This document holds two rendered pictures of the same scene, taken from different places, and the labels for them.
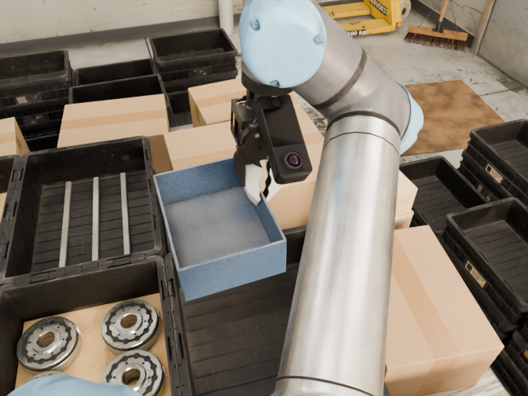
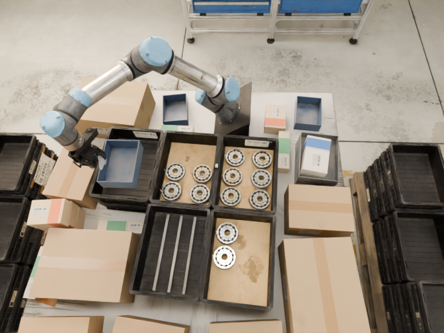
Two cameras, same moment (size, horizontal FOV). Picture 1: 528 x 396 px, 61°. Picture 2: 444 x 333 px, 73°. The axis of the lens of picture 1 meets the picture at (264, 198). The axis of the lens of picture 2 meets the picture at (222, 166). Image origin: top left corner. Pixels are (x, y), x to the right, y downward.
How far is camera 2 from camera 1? 1.27 m
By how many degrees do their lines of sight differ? 69
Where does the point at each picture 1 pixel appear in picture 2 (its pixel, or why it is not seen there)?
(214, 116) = (81, 324)
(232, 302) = (134, 191)
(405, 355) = not seen: hidden behind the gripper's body
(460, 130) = not seen: outside the picture
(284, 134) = (86, 135)
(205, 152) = (104, 272)
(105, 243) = (173, 240)
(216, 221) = (121, 172)
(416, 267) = (64, 177)
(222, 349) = (146, 176)
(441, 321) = not seen: hidden behind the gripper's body
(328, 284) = (110, 76)
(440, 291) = (65, 165)
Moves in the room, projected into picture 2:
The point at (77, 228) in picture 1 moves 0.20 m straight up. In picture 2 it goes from (184, 256) to (176, 248)
